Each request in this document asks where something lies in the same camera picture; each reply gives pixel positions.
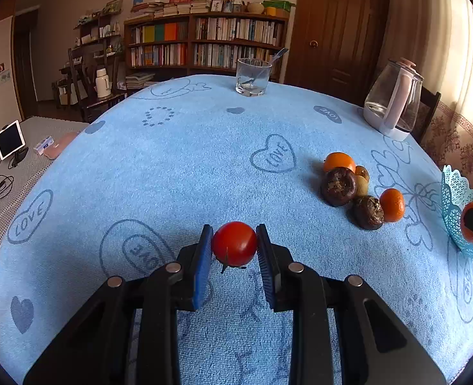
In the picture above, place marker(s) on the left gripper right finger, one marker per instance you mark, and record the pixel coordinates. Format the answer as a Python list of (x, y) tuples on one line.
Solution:
[(375, 345)]

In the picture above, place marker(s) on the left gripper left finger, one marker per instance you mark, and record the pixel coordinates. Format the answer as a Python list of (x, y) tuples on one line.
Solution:
[(94, 346)]

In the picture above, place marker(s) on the orange tangerine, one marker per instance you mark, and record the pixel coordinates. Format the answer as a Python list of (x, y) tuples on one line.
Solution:
[(393, 204), (338, 160)]

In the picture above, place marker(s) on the dark passion fruit small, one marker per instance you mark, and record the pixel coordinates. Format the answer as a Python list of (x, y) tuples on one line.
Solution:
[(368, 212)]

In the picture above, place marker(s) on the small greenish kiwi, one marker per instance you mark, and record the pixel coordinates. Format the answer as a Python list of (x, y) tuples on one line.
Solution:
[(361, 186)]

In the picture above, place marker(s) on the small brown kiwi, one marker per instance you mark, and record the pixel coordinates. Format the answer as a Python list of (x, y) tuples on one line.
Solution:
[(362, 171)]

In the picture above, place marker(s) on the dark passion fruit large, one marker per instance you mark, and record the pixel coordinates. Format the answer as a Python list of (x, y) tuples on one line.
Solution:
[(339, 186)]

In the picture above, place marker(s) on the red tomato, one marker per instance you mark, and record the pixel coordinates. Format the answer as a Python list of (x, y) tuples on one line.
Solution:
[(234, 244)]

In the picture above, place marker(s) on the light blue lattice fruit basket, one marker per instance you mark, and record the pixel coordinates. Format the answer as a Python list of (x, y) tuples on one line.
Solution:
[(455, 195)]

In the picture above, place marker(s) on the dark wooden chair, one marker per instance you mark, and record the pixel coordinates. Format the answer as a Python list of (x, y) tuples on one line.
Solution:
[(427, 107)]

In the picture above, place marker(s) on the blue heart-print tablecloth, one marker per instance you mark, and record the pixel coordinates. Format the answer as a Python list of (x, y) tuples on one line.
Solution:
[(142, 180)]

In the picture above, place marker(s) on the patterned beige curtain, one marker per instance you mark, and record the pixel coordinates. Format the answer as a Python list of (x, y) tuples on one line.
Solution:
[(437, 35)]

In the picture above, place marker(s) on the white tablet on stand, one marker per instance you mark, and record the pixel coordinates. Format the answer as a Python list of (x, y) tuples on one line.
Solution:
[(11, 139)]

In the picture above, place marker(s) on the brown wooden door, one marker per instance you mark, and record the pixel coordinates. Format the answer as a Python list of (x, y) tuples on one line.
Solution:
[(335, 46)]

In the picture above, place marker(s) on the white thermos bottle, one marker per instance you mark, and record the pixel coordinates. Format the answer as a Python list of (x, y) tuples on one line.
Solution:
[(103, 86)]

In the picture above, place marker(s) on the clear drinking glass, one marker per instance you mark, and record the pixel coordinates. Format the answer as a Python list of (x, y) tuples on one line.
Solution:
[(249, 90)]

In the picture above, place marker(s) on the small dark side shelf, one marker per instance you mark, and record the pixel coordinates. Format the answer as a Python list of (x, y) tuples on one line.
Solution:
[(98, 45)]

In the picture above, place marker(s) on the metal spoon in glass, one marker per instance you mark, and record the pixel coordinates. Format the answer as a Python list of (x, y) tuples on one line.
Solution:
[(258, 69)]

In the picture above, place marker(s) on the wooden bookshelf with books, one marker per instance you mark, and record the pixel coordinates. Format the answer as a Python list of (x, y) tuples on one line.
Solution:
[(212, 42)]

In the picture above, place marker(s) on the glass kettle with pink handle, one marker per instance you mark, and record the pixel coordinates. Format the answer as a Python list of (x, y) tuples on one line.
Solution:
[(392, 104)]

